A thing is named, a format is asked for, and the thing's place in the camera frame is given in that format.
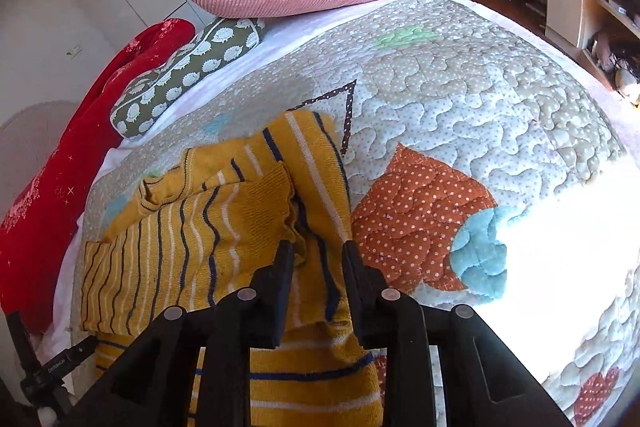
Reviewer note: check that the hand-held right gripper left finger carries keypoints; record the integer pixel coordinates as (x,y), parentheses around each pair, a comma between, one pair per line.
(283,302)

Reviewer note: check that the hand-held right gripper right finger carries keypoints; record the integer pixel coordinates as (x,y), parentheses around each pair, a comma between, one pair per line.
(353,302)

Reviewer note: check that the yellow striped knit sweater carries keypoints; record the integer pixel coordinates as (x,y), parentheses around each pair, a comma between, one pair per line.
(240,217)

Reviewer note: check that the red patterned blanket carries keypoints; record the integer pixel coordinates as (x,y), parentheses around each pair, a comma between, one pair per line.
(50,187)

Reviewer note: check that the patchwork quilted bedspread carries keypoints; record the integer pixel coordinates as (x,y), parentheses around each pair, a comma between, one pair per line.
(450,107)

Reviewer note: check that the green hedgehog print pillow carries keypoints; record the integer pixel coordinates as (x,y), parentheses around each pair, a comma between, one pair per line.
(190,72)

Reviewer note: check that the white wall socket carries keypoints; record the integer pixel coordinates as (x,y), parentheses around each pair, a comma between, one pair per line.
(74,51)

